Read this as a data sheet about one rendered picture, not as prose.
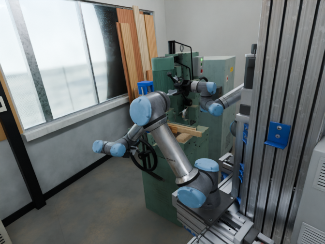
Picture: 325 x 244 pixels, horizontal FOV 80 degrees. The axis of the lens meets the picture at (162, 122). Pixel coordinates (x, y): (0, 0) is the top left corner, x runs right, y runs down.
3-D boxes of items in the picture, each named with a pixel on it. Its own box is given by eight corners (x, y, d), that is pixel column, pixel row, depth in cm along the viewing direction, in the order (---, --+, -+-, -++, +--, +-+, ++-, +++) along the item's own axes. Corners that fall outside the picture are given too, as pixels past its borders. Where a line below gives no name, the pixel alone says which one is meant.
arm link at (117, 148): (128, 139, 112) (115, 137, 118) (114, 147, 104) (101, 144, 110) (131, 151, 115) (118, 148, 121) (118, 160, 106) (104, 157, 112)
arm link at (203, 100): (204, 114, 123) (204, 98, 118) (198, 109, 133) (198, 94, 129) (215, 113, 123) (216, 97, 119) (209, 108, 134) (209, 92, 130)
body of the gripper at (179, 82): (176, 76, 134) (192, 77, 127) (181, 83, 140) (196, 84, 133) (172, 85, 131) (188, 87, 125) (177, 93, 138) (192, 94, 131)
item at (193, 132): (147, 124, 184) (147, 120, 182) (148, 124, 185) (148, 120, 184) (200, 137, 152) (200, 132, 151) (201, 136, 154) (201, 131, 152)
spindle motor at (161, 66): (150, 98, 160) (146, 58, 148) (162, 93, 172) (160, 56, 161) (167, 100, 150) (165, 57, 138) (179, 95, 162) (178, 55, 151)
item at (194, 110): (185, 118, 174) (185, 106, 170) (189, 116, 180) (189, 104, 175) (195, 120, 169) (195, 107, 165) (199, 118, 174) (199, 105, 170)
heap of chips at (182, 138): (173, 140, 150) (173, 136, 149) (183, 133, 161) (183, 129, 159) (183, 143, 145) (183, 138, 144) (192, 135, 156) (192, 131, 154)
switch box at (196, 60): (192, 76, 170) (192, 57, 164) (197, 74, 177) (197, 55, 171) (198, 76, 166) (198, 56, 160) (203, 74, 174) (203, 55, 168)
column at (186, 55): (168, 129, 195) (164, 53, 169) (180, 121, 212) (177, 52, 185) (187, 133, 183) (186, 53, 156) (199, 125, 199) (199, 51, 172)
